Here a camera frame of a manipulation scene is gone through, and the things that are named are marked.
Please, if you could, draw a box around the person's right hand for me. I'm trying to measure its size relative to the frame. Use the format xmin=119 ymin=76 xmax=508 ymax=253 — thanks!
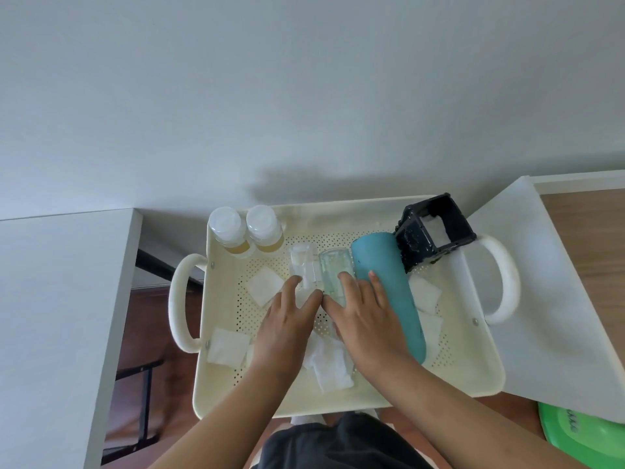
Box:
xmin=324 ymin=271 xmax=410 ymax=373

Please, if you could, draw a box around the person's left hand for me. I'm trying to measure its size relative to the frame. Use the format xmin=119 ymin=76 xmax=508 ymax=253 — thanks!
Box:
xmin=250 ymin=276 xmax=324 ymax=376

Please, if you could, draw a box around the pale green clear bottle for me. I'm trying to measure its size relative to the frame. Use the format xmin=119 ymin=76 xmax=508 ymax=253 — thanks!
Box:
xmin=319 ymin=248 xmax=354 ymax=309

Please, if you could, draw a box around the small clear plastic bottle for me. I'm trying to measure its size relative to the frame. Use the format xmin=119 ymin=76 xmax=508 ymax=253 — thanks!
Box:
xmin=288 ymin=242 xmax=320 ymax=308

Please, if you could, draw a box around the person's right forearm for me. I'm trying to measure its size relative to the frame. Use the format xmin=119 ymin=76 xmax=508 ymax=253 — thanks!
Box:
xmin=360 ymin=355 xmax=582 ymax=469

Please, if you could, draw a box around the person's left forearm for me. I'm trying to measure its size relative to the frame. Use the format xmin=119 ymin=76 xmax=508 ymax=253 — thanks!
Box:
xmin=149 ymin=366 xmax=303 ymax=469

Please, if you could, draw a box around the teal cylindrical tube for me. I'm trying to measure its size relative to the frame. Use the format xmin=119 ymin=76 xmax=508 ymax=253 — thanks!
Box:
xmin=351 ymin=232 xmax=427 ymax=365

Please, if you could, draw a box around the white cotton pad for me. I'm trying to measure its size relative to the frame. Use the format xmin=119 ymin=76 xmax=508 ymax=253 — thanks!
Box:
xmin=312 ymin=337 xmax=355 ymax=393
xmin=245 ymin=267 xmax=285 ymax=308
xmin=302 ymin=331 xmax=329 ymax=371
xmin=408 ymin=275 xmax=443 ymax=314
xmin=206 ymin=328 xmax=252 ymax=367

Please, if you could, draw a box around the white-capped bottle of yellow liquid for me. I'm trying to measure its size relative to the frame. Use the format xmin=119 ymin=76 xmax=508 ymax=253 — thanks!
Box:
xmin=208 ymin=206 xmax=256 ymax=259
xmin=245 ymin=205 xmax=285 ymax=253

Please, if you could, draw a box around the person's dark clothing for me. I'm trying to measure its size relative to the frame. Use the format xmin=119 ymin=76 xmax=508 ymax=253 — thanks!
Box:
xmin=251 ymin=411 xmax=434 ymax=469

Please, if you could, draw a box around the white flat board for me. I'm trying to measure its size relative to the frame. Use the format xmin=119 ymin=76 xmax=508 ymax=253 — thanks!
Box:
xmin=459 ymin=176 xmax=625 ymax=425

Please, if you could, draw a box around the green plastic object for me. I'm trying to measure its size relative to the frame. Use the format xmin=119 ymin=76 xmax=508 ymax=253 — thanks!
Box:
xmin=537 ymin=402 xmax=625 ymax=469

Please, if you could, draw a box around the white table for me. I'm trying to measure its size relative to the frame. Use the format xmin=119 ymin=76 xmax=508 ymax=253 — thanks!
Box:
xmin=0 ymin=208 xmax=143 ymax=469

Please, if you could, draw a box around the cream perforated tray with handles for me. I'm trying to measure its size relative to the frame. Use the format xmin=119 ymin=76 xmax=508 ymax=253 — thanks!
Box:
xmin=168 ymin=194 xmax=521 ymax=419

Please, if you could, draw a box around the black square frame holder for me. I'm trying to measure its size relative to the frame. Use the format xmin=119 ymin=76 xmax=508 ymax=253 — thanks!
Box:
xmin=394 ymin=192 xmax=477 ymax=275

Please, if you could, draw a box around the black metal frame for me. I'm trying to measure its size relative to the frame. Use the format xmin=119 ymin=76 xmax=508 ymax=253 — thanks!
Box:
xmin=102 ymin=249 xmax=207 ymax=465

